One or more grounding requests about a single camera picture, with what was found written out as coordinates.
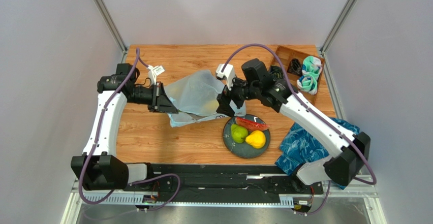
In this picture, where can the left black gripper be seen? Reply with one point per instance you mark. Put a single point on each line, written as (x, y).
(160, 102)

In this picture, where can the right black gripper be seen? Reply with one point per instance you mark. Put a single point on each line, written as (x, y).
(228, 97)

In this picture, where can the light blue plastic bag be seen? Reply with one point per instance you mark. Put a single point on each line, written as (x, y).
(195, 98)

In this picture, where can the green fake pear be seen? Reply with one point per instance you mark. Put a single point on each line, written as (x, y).
(238, 133)

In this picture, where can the yellow fake pear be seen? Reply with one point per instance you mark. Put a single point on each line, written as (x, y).
(256, 139)

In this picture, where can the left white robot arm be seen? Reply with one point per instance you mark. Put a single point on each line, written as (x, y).
(98, 167)

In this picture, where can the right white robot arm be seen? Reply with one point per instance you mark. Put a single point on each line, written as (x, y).
(339, 153)

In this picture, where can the dark blue ceramic plate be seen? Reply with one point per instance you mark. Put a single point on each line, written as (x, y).
(243, 150)

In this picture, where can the dark rolled sock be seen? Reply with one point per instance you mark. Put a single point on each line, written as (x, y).
(276, 72)

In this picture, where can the black rolled sock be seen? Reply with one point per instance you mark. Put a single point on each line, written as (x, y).
(295, 67)

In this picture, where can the wooden compartment tray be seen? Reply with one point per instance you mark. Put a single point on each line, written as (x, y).
(285, 55)

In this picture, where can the blue patterned cloth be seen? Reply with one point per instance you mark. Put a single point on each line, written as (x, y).
(303, 156)

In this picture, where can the teal white rolled sock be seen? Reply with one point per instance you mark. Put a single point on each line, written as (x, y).
(312, 66)

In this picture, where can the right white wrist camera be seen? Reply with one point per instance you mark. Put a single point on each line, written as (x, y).
(226, 72)

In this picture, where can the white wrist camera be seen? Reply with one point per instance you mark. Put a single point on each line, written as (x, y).
(153, 72)
(226, 72)

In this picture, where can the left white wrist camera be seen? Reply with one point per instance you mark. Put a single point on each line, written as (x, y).
(153, 72)

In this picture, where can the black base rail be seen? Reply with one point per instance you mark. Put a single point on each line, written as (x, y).
(226, 184)

